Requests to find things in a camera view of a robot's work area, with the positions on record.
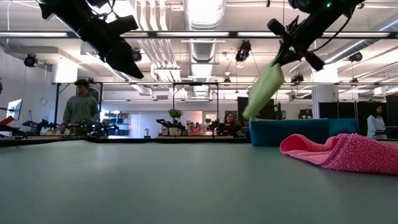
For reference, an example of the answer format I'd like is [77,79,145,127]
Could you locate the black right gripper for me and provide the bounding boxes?
[267,17,324,72]

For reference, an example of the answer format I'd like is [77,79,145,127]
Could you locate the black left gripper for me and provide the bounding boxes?
[77,14,145,80]

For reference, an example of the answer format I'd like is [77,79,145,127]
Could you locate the lime green microfiber towel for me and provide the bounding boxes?
[242,63,285,121]

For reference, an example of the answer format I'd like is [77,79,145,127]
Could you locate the pink microfiber towel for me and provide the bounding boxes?
[279,132,398,175]

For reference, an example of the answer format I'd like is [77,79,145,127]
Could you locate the large black monitor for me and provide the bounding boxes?
[237,96,276,122]

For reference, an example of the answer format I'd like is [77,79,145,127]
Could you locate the small black monitor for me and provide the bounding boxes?
[298,108,313,120]

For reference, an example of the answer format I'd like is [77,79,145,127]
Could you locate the blue storage shelf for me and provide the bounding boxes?
[104,112,131,135]

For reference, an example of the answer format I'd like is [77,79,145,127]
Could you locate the person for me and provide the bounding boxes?
[222,111,243,136]
[60,78,100,133]
[366,104,388,139]

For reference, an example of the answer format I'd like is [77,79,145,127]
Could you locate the potted green plant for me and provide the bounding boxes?
[169,108,184,137]

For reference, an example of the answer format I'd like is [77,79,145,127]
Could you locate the blue plastic bin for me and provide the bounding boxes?
[248,117,358,147]

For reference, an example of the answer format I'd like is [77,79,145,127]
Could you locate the black partition panels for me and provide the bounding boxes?
[318,95,398,129]

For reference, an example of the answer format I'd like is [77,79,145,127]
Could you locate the wooden distant table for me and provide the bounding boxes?
[158,134,246,139]

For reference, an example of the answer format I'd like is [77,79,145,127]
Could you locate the white-screen monitor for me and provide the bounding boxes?
[6,99,24,121]

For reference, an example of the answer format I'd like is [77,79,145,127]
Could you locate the green table mat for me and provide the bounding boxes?
[0,139,398,224]

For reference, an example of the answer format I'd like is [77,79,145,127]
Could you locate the black overhead frame bar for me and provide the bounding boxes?
[0,30,398,40]

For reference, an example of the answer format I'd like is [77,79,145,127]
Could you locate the black gantry frame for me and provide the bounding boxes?
[172,82,220,125]
[53,81,104,129]

